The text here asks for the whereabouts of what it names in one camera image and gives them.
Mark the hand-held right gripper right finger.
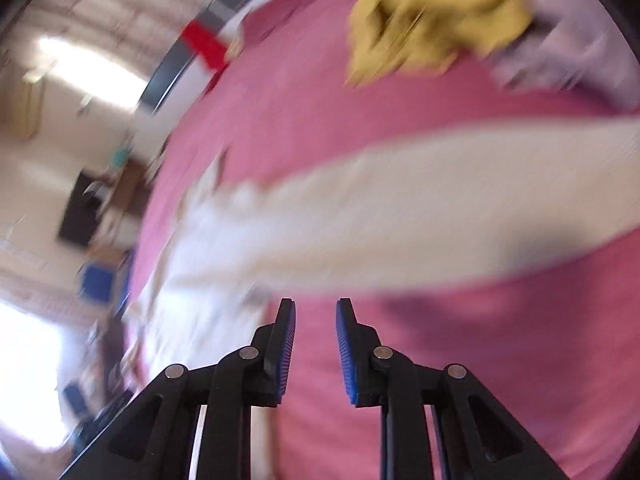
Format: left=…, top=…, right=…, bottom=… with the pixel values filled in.
left=335, top=298, right=572, bottom=480

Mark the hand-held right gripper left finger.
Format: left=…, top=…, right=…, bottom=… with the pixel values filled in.
left=59, top=298, right=297, bottom=480

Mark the cream knit sweater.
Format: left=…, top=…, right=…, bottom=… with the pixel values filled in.
left=120, top=112, right=640, bottom=480

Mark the pink bed blanket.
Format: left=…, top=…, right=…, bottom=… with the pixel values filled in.
left=122, top=0, right=640, bottom=480

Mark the blue chair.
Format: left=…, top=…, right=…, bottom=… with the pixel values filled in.
left=77, top=260, right=126, bottom=306

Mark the wooden cabinet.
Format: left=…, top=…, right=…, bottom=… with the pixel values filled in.
left=107, top=157, right=156, bottom=221

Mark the black television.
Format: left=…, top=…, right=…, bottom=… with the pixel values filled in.
left=57, top=170, right=108, bottom=246

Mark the grey headboard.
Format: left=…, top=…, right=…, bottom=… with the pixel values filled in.
left=137, top=0, right=301, bottom=113

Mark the red garment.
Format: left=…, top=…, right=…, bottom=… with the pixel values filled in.
left=180, top=20, right=231, bottom=71

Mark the yellow garment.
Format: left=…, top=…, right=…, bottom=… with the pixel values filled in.
left=345, top=0, right=533, bottom=86

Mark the beige air conditioner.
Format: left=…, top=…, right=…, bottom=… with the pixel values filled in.
left=7, top=72, right=48, bottom=141

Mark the light pink garment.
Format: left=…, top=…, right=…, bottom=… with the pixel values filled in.
left=487, top=0, right=636, bottom=111

